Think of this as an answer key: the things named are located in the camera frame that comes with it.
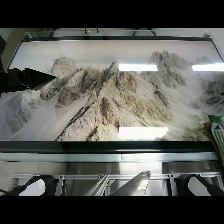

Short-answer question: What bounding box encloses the green garment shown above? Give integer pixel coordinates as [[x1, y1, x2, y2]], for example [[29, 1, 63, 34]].
[[208, 114, 224, 166]]

